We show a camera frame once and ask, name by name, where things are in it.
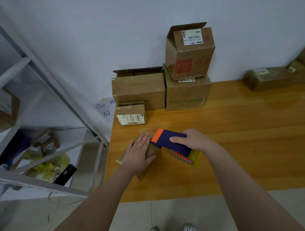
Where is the person's left hand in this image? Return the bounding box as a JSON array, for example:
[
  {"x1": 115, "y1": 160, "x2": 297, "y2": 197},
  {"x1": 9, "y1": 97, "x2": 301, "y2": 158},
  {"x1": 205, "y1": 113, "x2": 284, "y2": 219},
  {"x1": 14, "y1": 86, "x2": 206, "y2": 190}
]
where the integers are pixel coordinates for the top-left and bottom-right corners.
[{"x1": 120, "y1": 133, "x2": 157, "y2": 176}]

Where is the person's right hand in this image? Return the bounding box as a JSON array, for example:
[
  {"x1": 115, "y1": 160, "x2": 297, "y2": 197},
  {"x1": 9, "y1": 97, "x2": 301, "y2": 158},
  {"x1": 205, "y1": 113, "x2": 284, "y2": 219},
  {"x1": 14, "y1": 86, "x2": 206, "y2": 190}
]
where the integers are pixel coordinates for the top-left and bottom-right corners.
[{"x1": 170, "y1": 129, "x2": 217, "y2": 158}]

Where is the small open-flap cardboard box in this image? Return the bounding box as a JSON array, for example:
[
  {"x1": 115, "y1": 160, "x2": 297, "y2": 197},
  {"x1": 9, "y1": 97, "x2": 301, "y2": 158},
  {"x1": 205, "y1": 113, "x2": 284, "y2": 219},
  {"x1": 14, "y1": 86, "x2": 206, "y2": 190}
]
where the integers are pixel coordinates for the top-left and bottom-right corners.
[{"x1": 117, "y1": 138, "x2": 163, "y2": 181}]

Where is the blue orange tape dispenser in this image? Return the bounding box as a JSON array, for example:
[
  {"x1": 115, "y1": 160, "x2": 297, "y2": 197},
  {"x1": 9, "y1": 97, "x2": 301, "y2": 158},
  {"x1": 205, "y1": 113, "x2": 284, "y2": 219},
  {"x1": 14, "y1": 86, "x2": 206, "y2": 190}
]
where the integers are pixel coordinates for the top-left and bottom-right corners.
[{"x1": 151, "y1": 129, "x2": 203, "y2": 165}]

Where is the stack of cardboard boxes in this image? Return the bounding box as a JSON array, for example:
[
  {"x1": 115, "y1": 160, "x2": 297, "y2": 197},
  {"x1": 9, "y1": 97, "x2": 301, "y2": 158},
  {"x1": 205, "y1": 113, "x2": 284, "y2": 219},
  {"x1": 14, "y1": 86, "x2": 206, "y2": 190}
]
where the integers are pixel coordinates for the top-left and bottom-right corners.
[{"x1": 112, "y1": 22, "x2": 216, "y2": 126}]

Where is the box barcode label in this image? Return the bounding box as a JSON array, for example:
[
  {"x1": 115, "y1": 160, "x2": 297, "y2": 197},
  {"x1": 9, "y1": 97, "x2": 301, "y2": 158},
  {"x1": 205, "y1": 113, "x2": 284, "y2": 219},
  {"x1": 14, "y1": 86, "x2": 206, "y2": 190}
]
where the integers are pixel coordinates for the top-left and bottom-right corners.
[{"x1": 244, "y1": 67, "x2": 298, "y2": 92}]

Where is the small brown cardboard box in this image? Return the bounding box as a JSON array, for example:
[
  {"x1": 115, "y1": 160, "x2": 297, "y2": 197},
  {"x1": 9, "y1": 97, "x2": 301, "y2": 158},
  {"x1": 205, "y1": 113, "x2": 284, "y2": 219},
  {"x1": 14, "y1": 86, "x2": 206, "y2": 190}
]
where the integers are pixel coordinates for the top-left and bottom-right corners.
[{"x1": 287, "y1": 48, "x2": 305, "y2": 82}]

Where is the person's right forearm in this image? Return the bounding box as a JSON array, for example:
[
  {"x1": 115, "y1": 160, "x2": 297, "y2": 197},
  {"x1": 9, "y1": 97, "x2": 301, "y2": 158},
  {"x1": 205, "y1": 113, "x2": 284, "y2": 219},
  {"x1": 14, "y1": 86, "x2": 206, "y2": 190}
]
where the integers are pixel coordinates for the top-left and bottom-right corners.
[{"x1": 205, "y1": 145, "x2": 305, "y2": 231}]

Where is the person's left forearm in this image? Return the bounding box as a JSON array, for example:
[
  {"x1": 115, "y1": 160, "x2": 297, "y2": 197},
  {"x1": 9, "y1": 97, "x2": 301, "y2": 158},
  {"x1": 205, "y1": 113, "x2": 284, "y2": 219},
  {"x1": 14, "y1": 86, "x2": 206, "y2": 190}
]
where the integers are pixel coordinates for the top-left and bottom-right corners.
[{"x1": 55, "y1": 167, "x2": 134, "y2": 231}]

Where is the wooden table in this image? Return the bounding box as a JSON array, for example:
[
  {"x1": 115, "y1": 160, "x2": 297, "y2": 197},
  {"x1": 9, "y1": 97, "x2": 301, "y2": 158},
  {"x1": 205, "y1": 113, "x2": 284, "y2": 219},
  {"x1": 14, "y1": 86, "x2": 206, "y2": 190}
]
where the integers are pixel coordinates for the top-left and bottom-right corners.
[{"x1": 104, "y1": 78, "x2": 305, "y2": 203}]

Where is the black mobile phone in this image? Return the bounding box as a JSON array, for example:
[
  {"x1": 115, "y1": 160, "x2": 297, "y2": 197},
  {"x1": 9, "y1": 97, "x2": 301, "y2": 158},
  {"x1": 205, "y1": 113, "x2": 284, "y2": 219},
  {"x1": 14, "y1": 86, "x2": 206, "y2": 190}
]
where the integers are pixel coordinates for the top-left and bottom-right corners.
[{"x1": 52, "y1": 164, "x2": 78, "y2": 186}]

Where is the yellow plastic bag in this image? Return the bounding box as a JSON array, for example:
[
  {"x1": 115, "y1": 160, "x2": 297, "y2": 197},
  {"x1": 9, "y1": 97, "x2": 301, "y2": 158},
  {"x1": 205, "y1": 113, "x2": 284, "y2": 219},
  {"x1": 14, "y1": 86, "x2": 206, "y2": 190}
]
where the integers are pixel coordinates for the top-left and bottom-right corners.
[{"x1": 21, "y1": 151, "x2": 71, "y2": 182}]

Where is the small open carton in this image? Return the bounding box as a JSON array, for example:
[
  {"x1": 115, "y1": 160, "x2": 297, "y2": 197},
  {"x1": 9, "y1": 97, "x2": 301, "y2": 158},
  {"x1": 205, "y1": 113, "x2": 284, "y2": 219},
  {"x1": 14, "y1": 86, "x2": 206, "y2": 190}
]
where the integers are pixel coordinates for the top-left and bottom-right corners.
[{"x1": 31, "y1": 129, "x2": 60, "y2": 152}]

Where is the grey metal shelf rack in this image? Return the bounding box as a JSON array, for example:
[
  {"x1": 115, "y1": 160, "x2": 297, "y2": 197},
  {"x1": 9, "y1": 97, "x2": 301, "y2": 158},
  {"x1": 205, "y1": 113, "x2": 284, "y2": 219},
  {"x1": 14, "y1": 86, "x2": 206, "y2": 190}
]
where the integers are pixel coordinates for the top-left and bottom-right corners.
[{"x1": 0, "y1": 24, "x2": 109, "y2": 198}]

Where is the dark blue bag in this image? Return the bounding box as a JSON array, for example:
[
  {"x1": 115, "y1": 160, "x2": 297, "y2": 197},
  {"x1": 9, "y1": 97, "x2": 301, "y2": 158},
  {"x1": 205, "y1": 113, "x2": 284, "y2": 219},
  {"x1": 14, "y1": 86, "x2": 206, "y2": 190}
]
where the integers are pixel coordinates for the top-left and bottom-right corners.
[{"x1": 0, "y1": 129, "x2": 31, "y2": 167}]

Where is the large worn shelf carton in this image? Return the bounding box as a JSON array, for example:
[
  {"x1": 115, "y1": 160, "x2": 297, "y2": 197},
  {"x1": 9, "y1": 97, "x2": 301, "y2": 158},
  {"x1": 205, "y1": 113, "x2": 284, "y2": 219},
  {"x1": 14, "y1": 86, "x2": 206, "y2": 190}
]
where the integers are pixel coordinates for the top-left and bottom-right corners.
[{"x1": 0, "y1": 88, "x2": 21, "y2": 133}]

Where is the white paper wall sign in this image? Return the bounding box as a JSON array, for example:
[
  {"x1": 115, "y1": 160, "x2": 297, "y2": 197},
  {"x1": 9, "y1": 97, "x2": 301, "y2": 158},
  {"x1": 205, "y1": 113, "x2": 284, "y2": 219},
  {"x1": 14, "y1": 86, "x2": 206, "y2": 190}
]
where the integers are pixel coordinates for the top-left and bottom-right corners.
[{"x1": 94, "y1": 97, "x2": 116, "y2": 121}]

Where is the thin white cable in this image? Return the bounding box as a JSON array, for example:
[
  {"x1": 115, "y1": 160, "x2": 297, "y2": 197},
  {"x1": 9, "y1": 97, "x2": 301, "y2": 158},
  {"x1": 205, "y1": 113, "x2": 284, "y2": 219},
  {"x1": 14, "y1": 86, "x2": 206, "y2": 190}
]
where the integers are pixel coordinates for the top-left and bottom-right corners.
[{"x1": 45, "y1": 193, "x2": 86, "y2": 224}]

